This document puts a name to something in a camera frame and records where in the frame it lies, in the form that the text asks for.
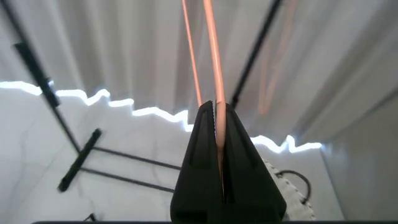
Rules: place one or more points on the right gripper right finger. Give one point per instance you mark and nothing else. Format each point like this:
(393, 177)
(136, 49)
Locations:
(252, 193)

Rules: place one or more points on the white laundry basket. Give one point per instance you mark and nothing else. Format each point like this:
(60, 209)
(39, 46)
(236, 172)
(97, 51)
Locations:
(289, 193)

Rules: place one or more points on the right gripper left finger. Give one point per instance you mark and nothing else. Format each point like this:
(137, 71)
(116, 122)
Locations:
(196, 186)

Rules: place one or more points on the black clothes rack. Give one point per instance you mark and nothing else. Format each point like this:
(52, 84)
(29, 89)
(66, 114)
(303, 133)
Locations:
(79, 160)

